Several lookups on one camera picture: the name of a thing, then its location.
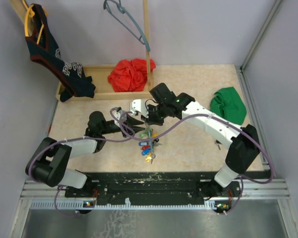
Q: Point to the large metal keyring with keys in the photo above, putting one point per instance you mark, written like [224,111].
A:
[148,146]

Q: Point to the grey-blue clothes hanger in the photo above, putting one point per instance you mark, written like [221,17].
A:
[122,15]

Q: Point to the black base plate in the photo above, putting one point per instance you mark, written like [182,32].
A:
[149,188]

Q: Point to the wooden rack tray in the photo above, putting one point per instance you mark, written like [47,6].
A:
[99,73]

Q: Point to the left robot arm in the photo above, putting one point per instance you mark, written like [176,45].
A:
[49,163]

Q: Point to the red cloth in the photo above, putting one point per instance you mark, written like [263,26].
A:
[129,76]

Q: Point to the green cloth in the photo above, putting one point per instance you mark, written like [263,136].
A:
[228,104]

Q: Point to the navy tank top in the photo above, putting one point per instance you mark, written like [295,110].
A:
[44,50]

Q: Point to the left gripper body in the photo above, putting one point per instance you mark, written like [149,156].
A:
[110,128]

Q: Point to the yellow clothes hanger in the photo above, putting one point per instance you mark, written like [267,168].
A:
[28,22]

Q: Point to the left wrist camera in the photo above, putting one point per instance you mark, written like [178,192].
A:
[119,115]

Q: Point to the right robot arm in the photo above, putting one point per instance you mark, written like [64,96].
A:
[238,140]

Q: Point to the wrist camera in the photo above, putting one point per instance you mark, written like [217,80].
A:
[119,115]
[138,108]

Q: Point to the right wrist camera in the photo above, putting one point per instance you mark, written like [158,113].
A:
[138,108]

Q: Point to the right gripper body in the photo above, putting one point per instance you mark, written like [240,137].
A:
[156,114]

